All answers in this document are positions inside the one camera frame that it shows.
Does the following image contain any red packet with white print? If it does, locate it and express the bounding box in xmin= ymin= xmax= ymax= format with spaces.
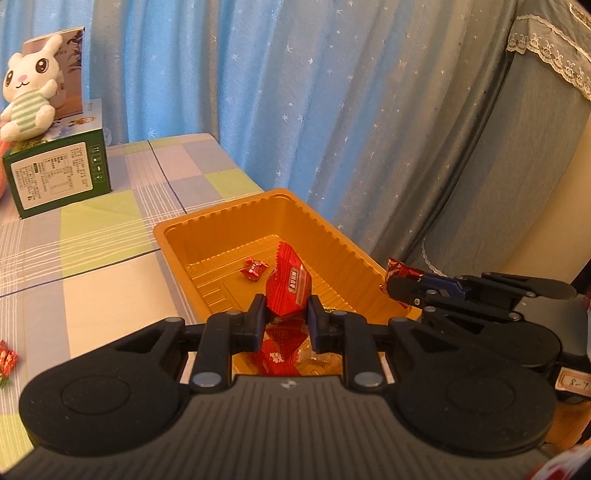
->
xmin=254 ymin=339 xmax=301 ymax=377

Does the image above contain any white plush rabbit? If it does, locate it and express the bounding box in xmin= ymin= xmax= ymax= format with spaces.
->
xmin=0 ymin=34 xmax=64 ymax=143

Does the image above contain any grey lace-trimmed cloth cover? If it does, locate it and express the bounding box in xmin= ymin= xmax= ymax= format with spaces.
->
xmin=418 ymin=0 xmax=591 ymax=278

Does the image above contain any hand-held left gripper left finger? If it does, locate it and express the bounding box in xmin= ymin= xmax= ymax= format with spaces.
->
xmin=111 ymin=294 xmax=269 ymax=394

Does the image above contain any small red candy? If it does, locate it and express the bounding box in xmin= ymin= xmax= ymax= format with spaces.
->
xmin=240 ymin=258 xmax=270 ymax=281

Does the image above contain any tall beige carton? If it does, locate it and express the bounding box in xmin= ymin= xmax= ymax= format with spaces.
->
xmin=23 ymin=27 xmax=86 ymax=116

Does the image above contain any red green candy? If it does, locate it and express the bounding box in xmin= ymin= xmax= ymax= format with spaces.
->
xmin=379 ymin=257 xmax=424 ymax=294
xmin=0 ymin=339 xmax=19 ymax=388

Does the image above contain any clear candy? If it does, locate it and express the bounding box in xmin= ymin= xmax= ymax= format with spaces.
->
xmin=295 ymin=348 xmax=345 ymax=377

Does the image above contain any blue star curtain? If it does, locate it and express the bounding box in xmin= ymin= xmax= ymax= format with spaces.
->
xmin=0 ymin=0 xmax=416 ymax=259

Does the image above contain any green box with white label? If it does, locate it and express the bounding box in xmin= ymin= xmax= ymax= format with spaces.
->
xmin=2 ymin=98 xmax=112 ymax=220

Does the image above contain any grey star curtain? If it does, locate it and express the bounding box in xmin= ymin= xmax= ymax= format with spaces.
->
xmin=323 ymin=0 xmax=525 ymax=278

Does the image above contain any red white patterned cloth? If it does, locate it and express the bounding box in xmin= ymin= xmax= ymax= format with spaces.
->
xmin=526 ymin=450 xmax=591 ymax=480

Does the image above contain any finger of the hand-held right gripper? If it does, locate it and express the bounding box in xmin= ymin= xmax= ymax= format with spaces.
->
xmin=386 ymin=276 xmax=522 ymax=324
xmin=422 ymin=272 xmax=536 ymax=310

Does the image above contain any checkered tablecloth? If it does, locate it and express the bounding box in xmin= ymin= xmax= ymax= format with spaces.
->
xmin=0 ymin=133 xmax=266 ymax=462

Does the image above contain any red packet with yellow label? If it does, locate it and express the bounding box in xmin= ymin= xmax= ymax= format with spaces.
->
xmin=265 ymin=241 xmax=313 ymax=319

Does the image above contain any orange plastic tray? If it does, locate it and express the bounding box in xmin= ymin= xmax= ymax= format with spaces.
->
xmin=153 ymin=188 xmax=422 ymax=377

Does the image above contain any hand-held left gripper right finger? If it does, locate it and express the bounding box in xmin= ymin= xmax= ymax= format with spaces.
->
xmin=308 ymin=295 xmax=467 ymax=394

